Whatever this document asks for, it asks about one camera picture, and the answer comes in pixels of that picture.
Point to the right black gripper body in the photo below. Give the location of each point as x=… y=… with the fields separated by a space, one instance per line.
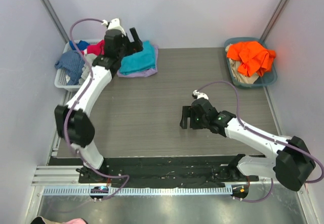
x=190 y=117

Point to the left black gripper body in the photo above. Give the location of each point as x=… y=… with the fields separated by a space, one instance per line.
x=132 y=45

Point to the teal t shirt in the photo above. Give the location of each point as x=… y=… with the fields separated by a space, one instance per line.
x=140 y=61

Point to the orange t shirt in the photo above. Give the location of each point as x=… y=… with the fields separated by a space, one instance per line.
x=265 y=57

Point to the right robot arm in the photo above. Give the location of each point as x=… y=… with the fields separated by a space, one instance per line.
x=286 y=160

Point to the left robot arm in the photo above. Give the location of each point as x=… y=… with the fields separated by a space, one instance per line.
x=73 y=119

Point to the red t shirt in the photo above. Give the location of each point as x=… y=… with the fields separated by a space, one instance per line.
x=97 y=49

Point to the folded lavender t shirt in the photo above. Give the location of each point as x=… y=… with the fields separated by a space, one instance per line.
x=144 y=74

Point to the royal blue t shirt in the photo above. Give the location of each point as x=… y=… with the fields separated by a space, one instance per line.
x=81 y=45

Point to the grey t shirt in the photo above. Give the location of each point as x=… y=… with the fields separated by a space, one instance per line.
x=85 y=70

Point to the blue checked shirt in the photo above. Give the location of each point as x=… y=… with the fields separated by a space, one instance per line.
x=72 y=63

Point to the beige garment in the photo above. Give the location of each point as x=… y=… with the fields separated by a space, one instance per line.
x=243 y=53

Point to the teal plastic basket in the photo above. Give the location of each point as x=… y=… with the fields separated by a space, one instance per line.
x=239 y=79

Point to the white round mesh hamper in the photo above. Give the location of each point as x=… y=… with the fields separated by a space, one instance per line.
x=285 y=137

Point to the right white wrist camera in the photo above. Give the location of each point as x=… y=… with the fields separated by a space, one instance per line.
x=198 y=95

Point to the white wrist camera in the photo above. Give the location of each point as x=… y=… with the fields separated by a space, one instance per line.
x=198 y=95
x=113 y=24

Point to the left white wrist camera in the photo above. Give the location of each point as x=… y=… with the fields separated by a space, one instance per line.
x=113 y=24

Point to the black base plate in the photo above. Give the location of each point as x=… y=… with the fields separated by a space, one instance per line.
x=162 y=172

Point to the slotted cable duct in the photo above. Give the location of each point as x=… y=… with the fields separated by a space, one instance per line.
x=104 y=191

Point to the left aluminium corner post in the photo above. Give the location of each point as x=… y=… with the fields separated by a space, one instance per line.
x=55 y=19

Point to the aluminium corner post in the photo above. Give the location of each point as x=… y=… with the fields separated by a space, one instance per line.
x=274 y=18
x=55 y=19

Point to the aluminium frame rails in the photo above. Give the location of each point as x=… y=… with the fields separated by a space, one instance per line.
x=55 y=175

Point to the right aluminium corner post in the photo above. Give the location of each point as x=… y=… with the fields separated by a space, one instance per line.
x=274 y=18

